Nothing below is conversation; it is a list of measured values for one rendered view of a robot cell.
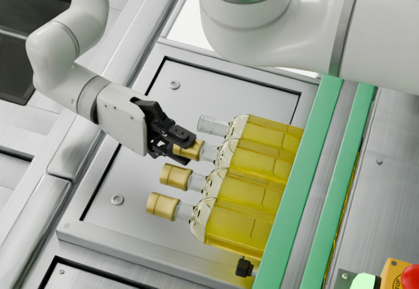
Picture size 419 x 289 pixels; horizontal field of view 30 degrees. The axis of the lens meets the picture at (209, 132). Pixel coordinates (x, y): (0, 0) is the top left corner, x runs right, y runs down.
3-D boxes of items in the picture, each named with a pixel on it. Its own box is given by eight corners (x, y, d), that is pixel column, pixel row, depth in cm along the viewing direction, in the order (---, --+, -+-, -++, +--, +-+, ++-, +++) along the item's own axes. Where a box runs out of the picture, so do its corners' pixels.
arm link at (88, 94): (79, 129, 133) (92, 137, 132) (75, 94, 126) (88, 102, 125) (106, 103, 137) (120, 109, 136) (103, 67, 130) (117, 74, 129)
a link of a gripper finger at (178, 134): (151, 131, 124) (186, 151, 122) (151, 118, 122) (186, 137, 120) (163, 119, 126) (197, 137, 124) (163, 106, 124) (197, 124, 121)
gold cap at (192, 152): (204, 149, 127) (179, 142, 128) (205, 136, 124) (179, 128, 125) (197, 166, 125) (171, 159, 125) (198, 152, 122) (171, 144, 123)
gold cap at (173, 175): (192, 178, 123) (166, 170, 124) (193, 165, 121) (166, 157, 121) (185, 195, 121) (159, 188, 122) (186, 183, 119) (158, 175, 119)
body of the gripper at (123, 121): (88, 134, 132) (141, 165, 128) (83, 94, 124) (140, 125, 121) (115, 107, 136) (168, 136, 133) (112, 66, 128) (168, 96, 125)
